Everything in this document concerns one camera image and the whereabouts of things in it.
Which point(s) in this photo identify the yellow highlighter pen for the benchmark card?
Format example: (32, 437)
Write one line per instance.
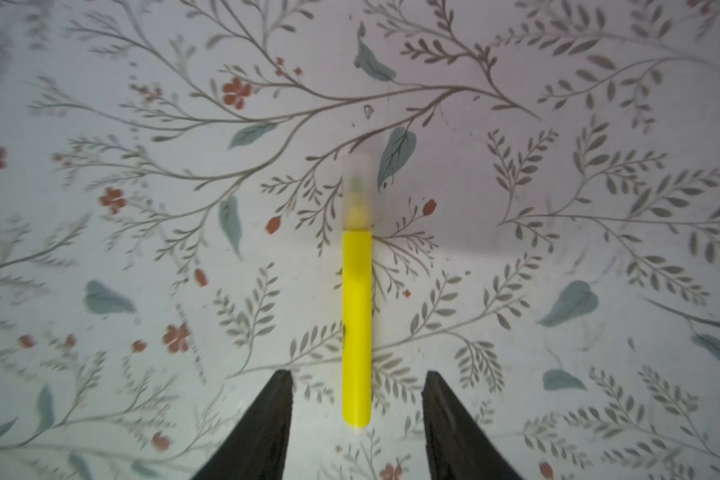
(357, 292)

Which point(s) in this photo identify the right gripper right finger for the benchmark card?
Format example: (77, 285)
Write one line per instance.
(456, 447)

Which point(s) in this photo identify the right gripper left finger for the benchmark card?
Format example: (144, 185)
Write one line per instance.
(257, 446)

